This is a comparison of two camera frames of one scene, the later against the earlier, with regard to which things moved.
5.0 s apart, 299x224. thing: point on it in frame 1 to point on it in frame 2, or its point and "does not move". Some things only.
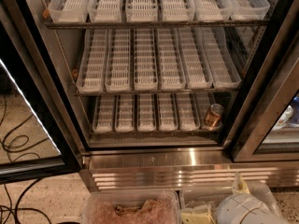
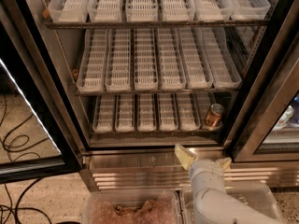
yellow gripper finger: x=239 y=186 to x=224 y=162
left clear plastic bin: x=132 y=206 does not move
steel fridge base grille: x=130 y=169 does not move
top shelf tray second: x=105 y=5 does not move
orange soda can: x=214 y=117 does not move
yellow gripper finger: x=205 y=217 to x=184 y=156
